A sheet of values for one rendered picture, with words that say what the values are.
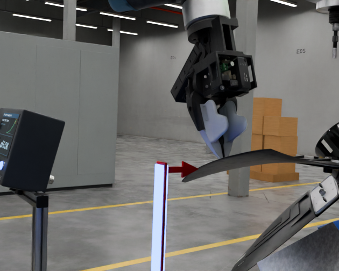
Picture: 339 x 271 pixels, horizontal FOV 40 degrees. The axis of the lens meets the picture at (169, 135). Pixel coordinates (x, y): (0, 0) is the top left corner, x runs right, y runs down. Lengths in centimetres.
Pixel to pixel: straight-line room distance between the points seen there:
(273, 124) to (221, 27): 843
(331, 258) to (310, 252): 3
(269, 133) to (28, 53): 470
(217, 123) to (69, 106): 655
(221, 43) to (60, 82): 649
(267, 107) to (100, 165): 360
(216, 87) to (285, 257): 33
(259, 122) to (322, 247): 852
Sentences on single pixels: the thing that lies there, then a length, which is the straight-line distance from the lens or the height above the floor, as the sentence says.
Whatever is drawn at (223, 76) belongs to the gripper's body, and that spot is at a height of 132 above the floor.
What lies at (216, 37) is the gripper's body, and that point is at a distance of 73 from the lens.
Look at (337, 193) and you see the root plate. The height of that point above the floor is 112.
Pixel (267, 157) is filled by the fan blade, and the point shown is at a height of 120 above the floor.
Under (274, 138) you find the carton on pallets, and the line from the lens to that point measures 917.
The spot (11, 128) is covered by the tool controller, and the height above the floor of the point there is 120.
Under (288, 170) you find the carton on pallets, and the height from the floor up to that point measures 21.
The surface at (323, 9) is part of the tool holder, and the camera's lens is 91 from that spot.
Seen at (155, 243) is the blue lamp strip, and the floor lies 108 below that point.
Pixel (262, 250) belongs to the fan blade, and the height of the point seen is 99.
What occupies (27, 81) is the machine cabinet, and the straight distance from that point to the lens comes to 697.
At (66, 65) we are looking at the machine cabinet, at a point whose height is 187.
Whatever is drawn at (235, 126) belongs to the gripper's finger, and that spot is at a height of 124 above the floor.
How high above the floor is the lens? 126
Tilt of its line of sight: 3 degrees down
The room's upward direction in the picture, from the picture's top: 2 degrees clockwise
